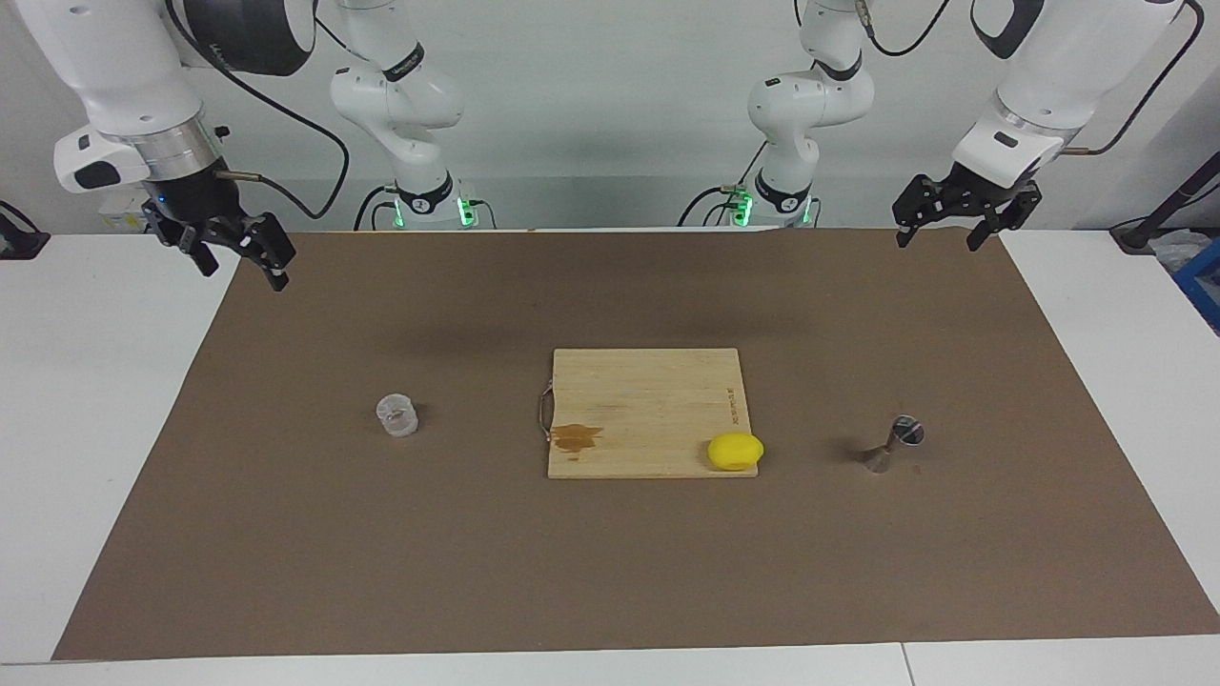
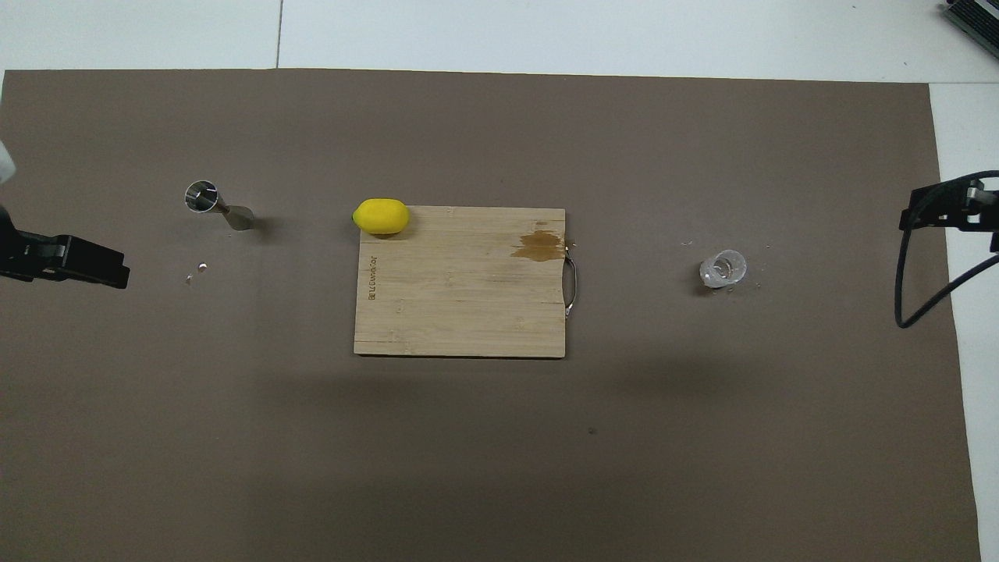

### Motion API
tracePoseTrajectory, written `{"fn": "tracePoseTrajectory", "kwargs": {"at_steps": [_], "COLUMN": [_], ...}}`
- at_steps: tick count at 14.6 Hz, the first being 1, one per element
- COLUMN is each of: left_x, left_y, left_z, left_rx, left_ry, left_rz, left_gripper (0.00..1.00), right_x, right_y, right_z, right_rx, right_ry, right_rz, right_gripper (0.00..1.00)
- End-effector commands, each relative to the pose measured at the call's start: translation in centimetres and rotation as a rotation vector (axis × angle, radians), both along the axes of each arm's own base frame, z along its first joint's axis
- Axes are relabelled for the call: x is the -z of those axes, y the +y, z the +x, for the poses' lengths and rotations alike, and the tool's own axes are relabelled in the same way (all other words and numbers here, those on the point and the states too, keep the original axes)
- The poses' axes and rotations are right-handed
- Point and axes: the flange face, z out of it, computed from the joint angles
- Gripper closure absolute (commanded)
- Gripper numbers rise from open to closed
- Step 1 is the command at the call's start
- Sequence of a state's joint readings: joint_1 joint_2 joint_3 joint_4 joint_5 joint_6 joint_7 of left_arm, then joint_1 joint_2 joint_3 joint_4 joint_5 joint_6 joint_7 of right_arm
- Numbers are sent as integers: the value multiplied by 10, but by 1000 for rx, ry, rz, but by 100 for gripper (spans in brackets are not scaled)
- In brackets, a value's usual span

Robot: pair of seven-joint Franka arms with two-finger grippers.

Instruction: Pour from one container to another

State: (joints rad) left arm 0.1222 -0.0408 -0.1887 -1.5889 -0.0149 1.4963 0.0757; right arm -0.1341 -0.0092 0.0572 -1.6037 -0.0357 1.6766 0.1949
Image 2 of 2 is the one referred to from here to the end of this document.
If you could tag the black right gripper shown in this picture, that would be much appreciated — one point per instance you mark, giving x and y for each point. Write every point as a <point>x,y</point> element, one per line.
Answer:
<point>987,218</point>

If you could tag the brown table mat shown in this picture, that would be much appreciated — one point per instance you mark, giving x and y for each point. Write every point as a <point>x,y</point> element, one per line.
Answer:
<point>468,468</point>

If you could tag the bamboo cutting board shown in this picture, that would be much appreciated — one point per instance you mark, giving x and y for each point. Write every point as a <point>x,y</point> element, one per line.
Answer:
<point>460,297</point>

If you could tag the steel jigger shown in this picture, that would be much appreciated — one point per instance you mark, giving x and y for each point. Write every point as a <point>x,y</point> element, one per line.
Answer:
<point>201,196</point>

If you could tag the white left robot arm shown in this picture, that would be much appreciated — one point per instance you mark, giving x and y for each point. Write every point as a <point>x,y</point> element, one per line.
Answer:
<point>5,164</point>

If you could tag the yellow lemon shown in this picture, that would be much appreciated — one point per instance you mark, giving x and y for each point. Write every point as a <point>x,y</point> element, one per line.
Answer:
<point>381,217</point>

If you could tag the clear plastic cup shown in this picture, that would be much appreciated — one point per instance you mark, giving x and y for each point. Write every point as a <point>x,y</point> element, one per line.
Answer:
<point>722,269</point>

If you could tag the grey ribbed device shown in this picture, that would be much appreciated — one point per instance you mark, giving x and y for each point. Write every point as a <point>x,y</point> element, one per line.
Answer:
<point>979,19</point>

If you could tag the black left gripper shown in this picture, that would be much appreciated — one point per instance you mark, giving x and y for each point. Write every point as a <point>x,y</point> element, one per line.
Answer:
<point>19,254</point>

